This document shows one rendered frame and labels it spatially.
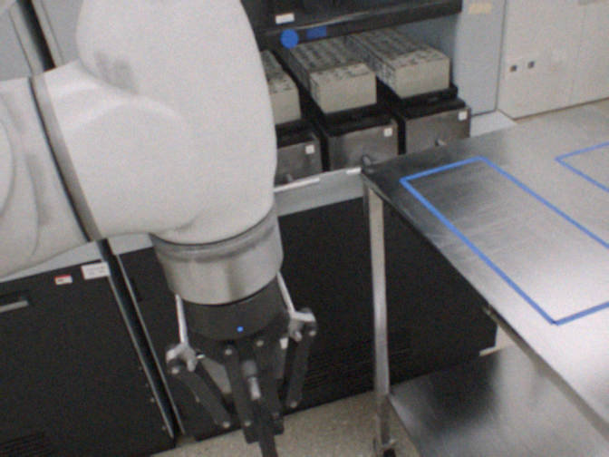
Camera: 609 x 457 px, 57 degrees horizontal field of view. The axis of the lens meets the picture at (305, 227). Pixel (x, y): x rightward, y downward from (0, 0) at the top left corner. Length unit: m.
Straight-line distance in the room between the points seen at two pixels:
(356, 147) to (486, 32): 0.35
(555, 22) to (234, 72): 2.47
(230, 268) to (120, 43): 0.15
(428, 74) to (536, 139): 0.27
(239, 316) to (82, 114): 0.18
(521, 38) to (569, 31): 0.23
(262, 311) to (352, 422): 1.16
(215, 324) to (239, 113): 0.16
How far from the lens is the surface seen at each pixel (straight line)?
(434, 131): 1.13
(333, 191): 1.10
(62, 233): 0.34
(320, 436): 1.55
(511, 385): 1.30
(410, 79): 1.15
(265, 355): 0.48
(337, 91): 1.10
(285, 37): 1.02
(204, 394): 0.50
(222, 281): 0.38
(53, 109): 0.33
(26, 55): 1.06
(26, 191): 0.31
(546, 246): 0.76
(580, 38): 2.85
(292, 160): 1.05
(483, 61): 1.24
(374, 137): 1.08
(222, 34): 0.32
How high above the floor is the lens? 1.27
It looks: 35 degrees down
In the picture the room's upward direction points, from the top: 7 degrees counter-clockwise
